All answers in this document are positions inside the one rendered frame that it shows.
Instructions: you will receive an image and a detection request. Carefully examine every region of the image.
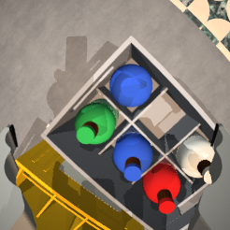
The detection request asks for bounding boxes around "green bottle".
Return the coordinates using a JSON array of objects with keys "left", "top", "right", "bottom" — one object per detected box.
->
[{"left": 74, "top": 98, "right": 119, "bottom": 145}]

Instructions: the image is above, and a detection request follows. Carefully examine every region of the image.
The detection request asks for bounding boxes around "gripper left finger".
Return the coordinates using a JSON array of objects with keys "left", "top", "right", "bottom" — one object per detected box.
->
[{"left": 0, "top": 124, "right": 36, "bottom": 230}]

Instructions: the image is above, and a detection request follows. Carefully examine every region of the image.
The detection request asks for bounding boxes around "grey plastic crate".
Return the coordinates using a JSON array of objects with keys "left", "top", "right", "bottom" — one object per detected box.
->
[{"left": 41, "top": 36, "right": 215, "bottom": 230}]

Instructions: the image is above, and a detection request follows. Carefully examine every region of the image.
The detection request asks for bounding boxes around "blue bottle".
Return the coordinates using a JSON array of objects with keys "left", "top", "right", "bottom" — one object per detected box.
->
[
  {"left": 113, "top": 125, "right": 153, "bottom": 181},
  {"left": 109, "top": 64, "right": 152, "bottom": 108}
]

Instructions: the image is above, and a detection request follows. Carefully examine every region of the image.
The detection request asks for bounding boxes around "yellow divided crate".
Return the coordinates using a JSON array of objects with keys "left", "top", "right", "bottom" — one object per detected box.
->
[{"left": 15, "top": 139, "right": 144, "bottom": 230}]

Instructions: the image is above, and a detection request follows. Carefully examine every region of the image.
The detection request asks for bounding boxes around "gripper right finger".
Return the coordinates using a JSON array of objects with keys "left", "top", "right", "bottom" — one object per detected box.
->
[{"left": 188, "top": 123, "right": 230, "bottom": 230}]

